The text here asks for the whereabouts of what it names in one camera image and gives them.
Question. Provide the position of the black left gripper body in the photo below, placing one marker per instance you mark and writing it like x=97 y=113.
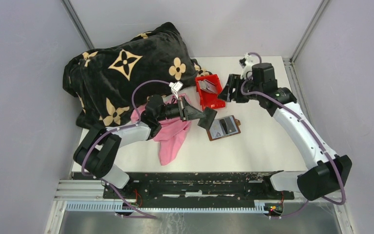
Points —
x=175 y=110

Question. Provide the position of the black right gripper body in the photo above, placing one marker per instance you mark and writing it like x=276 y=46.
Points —
x=235 y=81

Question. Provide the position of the red plastic bin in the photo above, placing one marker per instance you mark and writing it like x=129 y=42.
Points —
x=208 y=99

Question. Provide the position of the black credit card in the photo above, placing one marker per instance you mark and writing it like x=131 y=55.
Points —
x=209 y=116

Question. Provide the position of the stack of cards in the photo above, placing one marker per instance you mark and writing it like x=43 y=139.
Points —
x=207 y=86

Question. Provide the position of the brown leather card holder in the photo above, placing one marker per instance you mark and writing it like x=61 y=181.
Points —
x=238 y=125

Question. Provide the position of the dark credit card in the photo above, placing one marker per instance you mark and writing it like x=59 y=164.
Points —
x=229 y=125

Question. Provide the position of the white credit card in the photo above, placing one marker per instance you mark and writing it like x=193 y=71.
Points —
x=216 y=130

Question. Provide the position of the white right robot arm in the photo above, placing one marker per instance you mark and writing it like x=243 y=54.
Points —
x=327 y=172

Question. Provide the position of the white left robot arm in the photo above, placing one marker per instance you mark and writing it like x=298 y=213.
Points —
x=97 y=152

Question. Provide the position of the pink cloth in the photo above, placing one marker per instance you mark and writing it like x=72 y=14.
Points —
x=171 y=138

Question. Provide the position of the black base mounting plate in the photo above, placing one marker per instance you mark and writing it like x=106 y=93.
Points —
x=201 y=190

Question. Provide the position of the black floral blanket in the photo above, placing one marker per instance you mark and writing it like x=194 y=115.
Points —
x=111 y=82

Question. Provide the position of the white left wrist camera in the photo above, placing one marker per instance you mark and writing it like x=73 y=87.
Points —
x=175 y=87

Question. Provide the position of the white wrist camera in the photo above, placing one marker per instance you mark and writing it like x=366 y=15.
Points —
x=175 y=87
x=248 y=60

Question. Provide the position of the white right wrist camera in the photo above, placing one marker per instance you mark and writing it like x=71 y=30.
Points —
x=248 y=60

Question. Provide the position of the aluminium rail frame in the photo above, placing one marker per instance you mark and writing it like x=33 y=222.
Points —
x=89 y=206

